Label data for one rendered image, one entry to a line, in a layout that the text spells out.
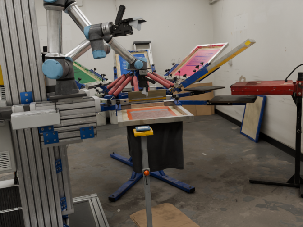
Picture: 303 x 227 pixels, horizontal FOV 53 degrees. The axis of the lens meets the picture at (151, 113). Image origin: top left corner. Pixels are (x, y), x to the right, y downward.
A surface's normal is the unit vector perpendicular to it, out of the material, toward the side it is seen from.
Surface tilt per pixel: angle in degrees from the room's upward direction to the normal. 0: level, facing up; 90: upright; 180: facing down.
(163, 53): 90
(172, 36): 90
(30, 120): 90
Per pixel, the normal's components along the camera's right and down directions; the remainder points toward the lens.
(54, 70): -0.10, 0.32
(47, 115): 0.32, 0.16
